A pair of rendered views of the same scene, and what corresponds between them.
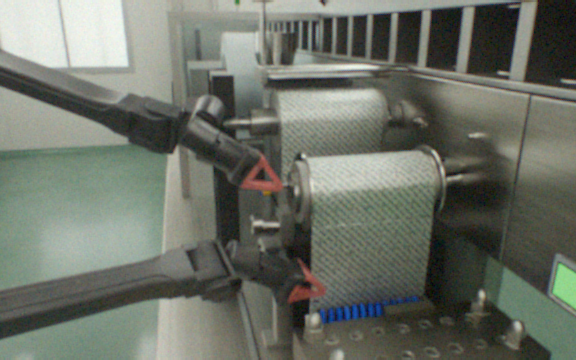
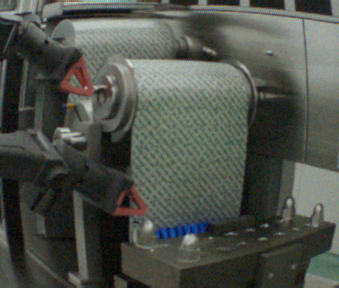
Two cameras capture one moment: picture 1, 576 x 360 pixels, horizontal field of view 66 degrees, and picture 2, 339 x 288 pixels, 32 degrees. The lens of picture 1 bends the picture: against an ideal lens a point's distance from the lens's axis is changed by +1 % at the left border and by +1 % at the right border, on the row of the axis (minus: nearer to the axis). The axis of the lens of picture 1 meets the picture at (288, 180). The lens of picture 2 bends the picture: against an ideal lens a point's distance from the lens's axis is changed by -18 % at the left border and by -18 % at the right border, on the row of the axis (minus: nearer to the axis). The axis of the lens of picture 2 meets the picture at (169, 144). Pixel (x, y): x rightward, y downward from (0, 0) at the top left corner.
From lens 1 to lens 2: 0.48 m
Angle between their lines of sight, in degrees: 24
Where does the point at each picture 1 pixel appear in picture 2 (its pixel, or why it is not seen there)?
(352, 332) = not seen: hidden behind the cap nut
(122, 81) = not seen: outside the picture
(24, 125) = not seen: outside the picture
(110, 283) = not seen: outside the picture
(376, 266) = (197, 182)
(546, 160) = (323, 62)
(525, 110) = (302, 29)
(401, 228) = (221, 136)
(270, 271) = (96, 173)
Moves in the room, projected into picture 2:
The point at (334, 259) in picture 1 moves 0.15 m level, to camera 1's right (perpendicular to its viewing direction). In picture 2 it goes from (155, 170) to (239, 167)
